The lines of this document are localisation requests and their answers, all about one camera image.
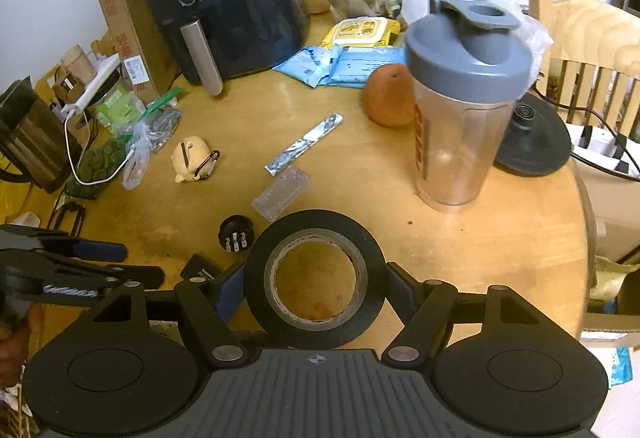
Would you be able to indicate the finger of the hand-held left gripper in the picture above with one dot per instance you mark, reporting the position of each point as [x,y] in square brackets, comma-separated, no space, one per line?
[105,252]
[145,277]

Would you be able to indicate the yellow wet wipes packet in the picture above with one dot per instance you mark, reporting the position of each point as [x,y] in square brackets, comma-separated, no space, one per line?
[362,32]

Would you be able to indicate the black kettle base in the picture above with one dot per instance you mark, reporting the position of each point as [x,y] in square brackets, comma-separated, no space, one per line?
[535,142]

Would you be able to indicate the silver sachet stick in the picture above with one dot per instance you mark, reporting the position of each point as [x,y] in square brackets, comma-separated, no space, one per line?
[305,145]

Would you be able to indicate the wooden chair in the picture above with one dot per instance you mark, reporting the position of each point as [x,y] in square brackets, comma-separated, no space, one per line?
[590,32]

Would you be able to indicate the clear shaker bottle grey lid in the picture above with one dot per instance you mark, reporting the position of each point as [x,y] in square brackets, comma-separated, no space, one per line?
[460,127]

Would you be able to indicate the black rectangular frame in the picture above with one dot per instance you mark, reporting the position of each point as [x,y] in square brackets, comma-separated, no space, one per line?
[55,218]

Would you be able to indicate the dark glass jug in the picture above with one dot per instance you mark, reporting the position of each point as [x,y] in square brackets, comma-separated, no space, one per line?
[35,137]

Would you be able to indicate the small black device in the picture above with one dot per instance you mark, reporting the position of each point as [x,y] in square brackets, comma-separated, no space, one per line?
[200,268]

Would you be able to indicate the beige pig-shaped case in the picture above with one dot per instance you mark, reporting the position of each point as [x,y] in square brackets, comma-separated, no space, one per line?
[190,157]

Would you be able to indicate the beige carton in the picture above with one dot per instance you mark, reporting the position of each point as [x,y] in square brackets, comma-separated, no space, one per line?
[615,218]

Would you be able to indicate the bag of dark round pieces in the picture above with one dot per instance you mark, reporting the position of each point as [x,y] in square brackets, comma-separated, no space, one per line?
[100,165]

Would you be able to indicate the green label jar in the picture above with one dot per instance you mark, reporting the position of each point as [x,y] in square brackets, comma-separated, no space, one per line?
[117,110]

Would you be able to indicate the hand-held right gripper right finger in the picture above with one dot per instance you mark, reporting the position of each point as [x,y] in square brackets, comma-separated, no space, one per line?
[400,292]

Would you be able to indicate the small brown cardboard packaging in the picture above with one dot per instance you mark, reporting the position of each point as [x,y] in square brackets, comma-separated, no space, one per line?
[70,72]

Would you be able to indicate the tall brown cardboard carton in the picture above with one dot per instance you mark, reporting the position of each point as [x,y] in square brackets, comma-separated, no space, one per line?
[125,27]

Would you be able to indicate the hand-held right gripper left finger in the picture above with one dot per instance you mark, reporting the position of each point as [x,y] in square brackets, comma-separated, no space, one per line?
[229,292]

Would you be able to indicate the crinkled clear plastic bag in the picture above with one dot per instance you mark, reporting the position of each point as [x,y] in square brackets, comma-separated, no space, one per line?
[530,32]

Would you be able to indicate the black tape roll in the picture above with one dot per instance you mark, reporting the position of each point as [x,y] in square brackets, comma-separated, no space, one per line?
[260,278]

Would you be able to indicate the clear plastic case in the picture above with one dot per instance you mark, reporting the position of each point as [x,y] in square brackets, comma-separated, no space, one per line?
[282,195]

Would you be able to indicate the white power bank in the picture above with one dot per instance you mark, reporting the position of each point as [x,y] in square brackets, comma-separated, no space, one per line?
[95,85]

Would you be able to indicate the orange fruit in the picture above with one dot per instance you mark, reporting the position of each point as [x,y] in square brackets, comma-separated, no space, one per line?
[387,97]

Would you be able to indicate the person's left hand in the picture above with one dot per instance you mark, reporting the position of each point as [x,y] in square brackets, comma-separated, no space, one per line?
[15,353]

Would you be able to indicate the blue printed packet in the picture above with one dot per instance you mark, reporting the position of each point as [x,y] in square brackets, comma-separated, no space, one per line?
[620,368]

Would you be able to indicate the white patterned bag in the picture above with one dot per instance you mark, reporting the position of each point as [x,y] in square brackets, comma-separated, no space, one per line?
[600,147]

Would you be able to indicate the clear zip bag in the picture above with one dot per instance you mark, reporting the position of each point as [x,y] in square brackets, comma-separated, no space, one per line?
[145,142]

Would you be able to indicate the brown cardboard flap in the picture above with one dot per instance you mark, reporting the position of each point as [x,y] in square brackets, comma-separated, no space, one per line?
[610,330]

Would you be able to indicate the olive plastic bag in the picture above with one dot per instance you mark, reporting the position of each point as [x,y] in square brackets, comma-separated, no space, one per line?
[612,283]

